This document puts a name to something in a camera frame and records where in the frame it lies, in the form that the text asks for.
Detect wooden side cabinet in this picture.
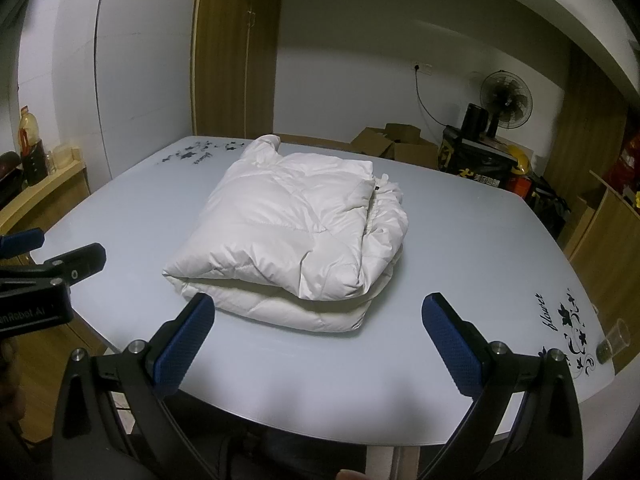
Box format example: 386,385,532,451
0,160,92,267

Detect yellow helmet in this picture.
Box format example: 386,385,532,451
505,144,534,176

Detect red bag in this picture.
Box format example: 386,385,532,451
607,130,640,194

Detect black power cable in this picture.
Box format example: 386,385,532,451
414,72,452,129

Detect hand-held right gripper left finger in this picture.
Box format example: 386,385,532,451
52,292,217,480

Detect clear plastic container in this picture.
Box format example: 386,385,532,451
50,142,81,171

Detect black standing fan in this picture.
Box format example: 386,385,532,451
480,70,534,139

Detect black bag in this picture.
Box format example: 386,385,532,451
525,172,572,242

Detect dark sauce bottle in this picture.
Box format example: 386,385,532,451
22,140,49,187

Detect black cylinder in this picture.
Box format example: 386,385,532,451
462,103,489,136

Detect person's left hand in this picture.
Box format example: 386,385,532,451
0,342,25,428

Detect brown wooden wardrobe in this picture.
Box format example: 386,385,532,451
191,0,286,141

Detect dark red pot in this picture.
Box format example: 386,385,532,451
0,151,24,189

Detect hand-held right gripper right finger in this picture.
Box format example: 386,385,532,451
421,292,585,480

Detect light wooden cabinet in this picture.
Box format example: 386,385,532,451
565,170,640,376

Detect clear plastic cup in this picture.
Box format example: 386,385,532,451
597,318,632,364

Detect orange canister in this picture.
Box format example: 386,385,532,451
512,172,534,201

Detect cooking oil bottle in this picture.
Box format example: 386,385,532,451
18,105,44,150

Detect black delivery box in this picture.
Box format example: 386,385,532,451
440,125,521,192

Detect white puffer jacket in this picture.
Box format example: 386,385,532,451
161,134,409,333

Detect brown wooden door panel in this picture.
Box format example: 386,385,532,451
545,45,632,207

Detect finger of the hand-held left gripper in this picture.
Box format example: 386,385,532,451
42,242,108,287
0,228,45,261

